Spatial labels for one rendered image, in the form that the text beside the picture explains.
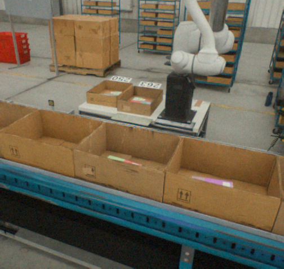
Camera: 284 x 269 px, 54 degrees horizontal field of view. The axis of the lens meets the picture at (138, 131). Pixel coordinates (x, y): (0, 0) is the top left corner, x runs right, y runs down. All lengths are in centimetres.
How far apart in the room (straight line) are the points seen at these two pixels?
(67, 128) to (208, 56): 83
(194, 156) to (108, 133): 44
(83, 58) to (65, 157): 476
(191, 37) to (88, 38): 395
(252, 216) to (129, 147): 64
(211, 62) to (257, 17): 922
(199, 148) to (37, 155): 72
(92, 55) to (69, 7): 731
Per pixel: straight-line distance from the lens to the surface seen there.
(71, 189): 120
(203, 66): 156
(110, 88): 271
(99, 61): 575
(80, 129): 148
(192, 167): 134
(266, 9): 1073
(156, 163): 136
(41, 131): 164
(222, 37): 195
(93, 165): 116
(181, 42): 200
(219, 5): 180
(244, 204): 105
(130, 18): 1164
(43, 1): 571
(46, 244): 186
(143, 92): 254
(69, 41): 601
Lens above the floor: 165
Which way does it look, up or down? 28 degrees down
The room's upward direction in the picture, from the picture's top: 2 degrees clockwise
